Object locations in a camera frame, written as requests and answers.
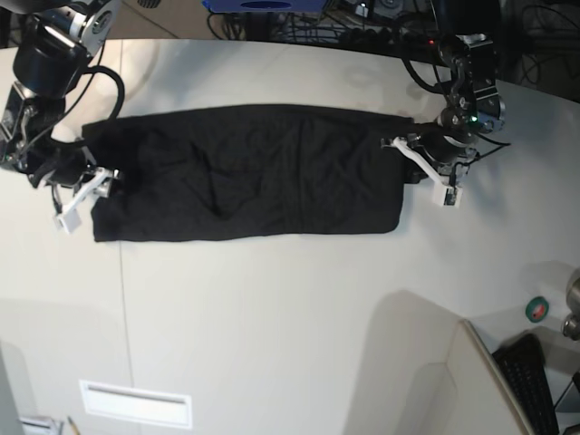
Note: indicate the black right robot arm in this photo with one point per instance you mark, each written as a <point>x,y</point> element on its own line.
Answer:
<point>58,45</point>

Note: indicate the black keyboard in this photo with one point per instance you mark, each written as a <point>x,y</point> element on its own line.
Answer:
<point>522,364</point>

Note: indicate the green tape roll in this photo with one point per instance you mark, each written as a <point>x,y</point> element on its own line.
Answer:
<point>537,309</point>

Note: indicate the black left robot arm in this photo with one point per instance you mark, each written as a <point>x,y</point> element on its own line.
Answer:
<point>449,50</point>

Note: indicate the black t-shirt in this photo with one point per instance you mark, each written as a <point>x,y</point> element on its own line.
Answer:
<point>225,173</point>

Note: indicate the white cable grommet plate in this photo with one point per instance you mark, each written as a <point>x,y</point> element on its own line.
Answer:
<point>154,408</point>

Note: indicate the pencil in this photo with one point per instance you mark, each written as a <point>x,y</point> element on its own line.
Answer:
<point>74,427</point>

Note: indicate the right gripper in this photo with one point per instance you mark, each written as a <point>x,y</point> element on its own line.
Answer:
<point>66,168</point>

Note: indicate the beige partition panel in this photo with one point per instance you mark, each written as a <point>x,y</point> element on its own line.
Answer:
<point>484,404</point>

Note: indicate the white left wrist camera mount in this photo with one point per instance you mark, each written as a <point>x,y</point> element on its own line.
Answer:
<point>444,193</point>

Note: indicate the silver metal cylinder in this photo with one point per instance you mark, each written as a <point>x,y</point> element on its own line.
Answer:
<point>570,325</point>

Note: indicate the blue box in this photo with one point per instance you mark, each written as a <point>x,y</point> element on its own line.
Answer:
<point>241,6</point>

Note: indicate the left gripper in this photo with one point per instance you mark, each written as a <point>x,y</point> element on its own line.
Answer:
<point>443,148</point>

